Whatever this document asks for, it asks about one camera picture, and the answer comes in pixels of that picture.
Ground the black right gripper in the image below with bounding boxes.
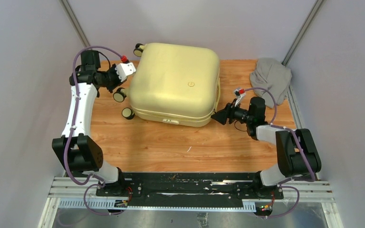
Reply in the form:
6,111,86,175
211,98,253,125

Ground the cream suitcase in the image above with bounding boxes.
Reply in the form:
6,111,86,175
113,43,221,127

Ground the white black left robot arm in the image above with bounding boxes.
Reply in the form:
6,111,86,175
52,46,136,196

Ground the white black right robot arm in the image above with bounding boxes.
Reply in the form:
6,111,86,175
211,97,322,199

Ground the grey crumpled cloth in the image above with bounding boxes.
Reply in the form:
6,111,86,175
249,58,292,108

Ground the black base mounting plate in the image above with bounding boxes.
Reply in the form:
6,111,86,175
96,172,283,208

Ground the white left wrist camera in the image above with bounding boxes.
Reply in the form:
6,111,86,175
115,62,136,82

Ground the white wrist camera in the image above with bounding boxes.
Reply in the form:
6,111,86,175
115,62,136,82
233,87,246,107

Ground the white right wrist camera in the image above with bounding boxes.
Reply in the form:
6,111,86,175
233,87,246,107

